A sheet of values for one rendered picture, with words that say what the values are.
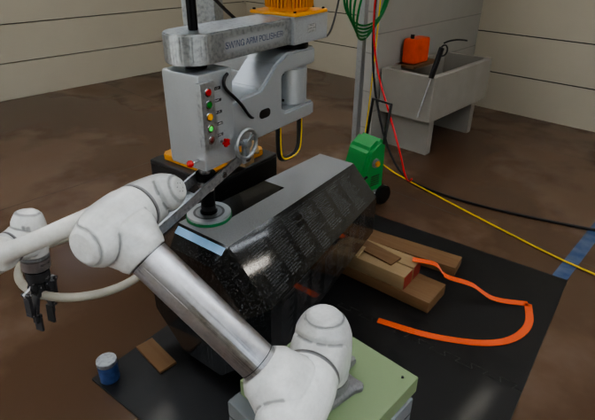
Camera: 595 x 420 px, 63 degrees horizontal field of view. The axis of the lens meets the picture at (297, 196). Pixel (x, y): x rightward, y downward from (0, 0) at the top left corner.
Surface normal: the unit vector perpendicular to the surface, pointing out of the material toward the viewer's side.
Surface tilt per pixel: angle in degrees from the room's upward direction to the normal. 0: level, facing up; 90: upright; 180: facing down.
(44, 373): 0
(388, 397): 0
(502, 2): 90
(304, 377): 37
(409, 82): 90
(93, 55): 90
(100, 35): 90
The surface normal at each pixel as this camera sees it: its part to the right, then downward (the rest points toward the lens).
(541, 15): -0.69, 0.33
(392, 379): 0.00, -0.89
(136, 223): 0.66, -0.48
